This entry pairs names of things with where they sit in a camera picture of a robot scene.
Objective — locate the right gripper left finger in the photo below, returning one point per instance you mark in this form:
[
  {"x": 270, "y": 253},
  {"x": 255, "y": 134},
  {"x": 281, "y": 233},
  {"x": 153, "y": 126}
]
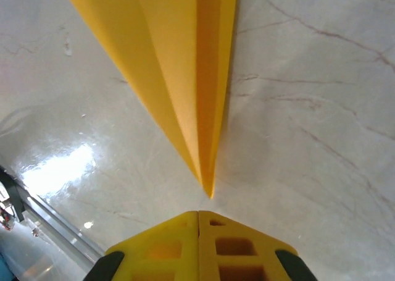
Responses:
[{"x": 139, "y": 247}]

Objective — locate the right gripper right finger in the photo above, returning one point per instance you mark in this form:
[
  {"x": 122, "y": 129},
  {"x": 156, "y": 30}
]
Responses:
[{"x": 206, "y": 247}]

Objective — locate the wide aluminium base rail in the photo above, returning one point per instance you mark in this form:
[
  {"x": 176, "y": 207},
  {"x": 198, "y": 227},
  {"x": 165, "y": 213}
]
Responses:
[{"x": 61, "y": 228}]

